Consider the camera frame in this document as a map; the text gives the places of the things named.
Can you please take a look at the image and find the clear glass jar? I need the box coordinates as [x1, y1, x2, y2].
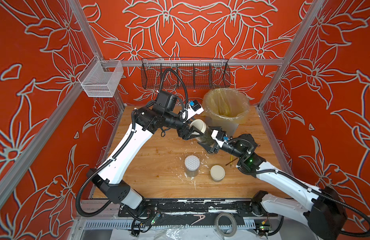
[196, 128, 213, 145]

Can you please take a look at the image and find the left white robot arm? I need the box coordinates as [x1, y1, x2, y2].
[79, 107, 208, 210]

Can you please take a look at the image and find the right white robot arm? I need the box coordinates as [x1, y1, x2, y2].
[195, 128, 347, 240]

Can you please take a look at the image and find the translucent ribbed trash bin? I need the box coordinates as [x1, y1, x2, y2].
[205, 117, 244, 137]

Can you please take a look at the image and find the yellow pencil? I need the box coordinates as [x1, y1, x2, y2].
[229, 156, 234, 168]

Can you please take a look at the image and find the glass jar beige lid front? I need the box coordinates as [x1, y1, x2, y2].
[210, 165, 226, 182]

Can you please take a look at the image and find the glass jar patterned lid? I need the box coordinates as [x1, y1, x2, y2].
[185, 155, 201, 177]

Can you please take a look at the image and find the clear tape roll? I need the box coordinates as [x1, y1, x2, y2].
[214, 213, 238, 240]

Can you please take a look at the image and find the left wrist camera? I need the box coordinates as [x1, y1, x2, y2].
[153, 89, 205, 121]

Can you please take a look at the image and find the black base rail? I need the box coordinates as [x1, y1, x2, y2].
[117, 197, 278, 218]

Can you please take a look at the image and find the black wire wall basket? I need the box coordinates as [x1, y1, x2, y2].
[141, 57, 232, 90]

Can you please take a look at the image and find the clear plastic wall basket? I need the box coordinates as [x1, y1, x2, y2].
[78, 55, 124, 98]

